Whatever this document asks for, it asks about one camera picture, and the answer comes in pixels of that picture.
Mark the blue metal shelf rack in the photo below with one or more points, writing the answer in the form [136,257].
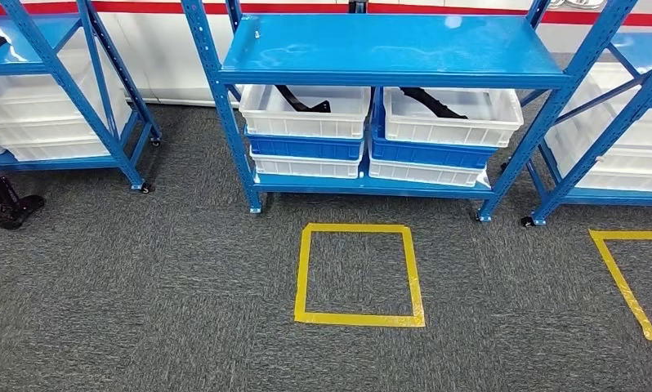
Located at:
[602,140]
[104,130]
[385,51]

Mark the yellow floor tape square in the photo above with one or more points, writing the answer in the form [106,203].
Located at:
[618,278]
[301,270]

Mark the white car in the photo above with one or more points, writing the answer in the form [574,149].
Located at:
[163,65]

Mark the black humanoid robot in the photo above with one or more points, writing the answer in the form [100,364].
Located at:
[6,208]

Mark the chrome stanchion base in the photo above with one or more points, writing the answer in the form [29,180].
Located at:
[583,4]

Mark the black bracket part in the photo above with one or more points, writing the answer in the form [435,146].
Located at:
[304,105]
[439,107]

